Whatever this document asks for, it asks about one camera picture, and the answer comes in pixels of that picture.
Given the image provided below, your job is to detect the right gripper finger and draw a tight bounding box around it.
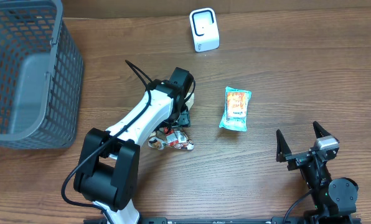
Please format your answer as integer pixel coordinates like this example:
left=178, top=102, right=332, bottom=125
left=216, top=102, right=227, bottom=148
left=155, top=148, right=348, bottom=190
left=312, top=121, right=331, bottom=139
left=276, top=129, right=292, bottom=162

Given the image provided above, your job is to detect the red snack bar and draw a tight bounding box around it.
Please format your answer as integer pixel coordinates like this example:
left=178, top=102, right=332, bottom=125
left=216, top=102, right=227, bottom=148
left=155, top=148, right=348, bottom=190
left=164, top=128, right=180, bottom=146

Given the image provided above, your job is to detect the beige snack pouch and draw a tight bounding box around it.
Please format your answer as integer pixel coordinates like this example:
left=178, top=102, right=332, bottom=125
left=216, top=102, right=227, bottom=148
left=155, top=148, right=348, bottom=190
left=148, top=93, right=194, bottom=151

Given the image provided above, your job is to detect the teal orange snack packet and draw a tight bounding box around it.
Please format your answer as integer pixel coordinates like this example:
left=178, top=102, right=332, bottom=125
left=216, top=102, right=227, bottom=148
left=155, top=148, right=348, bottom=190
left=219, top=86, right=252, bottom=132

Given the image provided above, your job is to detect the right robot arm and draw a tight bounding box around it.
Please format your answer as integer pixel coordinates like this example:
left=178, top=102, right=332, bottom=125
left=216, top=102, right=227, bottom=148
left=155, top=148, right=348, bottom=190
left=276, top=121, right=360, bottom=223

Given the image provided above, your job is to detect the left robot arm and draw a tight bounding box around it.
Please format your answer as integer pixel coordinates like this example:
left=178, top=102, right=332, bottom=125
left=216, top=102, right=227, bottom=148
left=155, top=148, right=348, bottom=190
left=69, top=67, right=195, bottom=223

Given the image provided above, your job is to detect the white barcode scanner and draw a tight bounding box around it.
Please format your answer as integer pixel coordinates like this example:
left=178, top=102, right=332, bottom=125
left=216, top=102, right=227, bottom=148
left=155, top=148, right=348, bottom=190
left=189, top=7, right=220, bottom=52

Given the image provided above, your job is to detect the grey plastic mesh basket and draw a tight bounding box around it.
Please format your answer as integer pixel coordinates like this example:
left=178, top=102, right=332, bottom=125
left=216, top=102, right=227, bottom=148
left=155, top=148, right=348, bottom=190
left=0, top=0, right=84, bottom=149

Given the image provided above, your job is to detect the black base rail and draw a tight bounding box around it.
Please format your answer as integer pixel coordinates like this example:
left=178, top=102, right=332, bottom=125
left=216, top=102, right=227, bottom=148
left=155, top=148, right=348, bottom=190
left=83, top=217, right=362, bottom=224

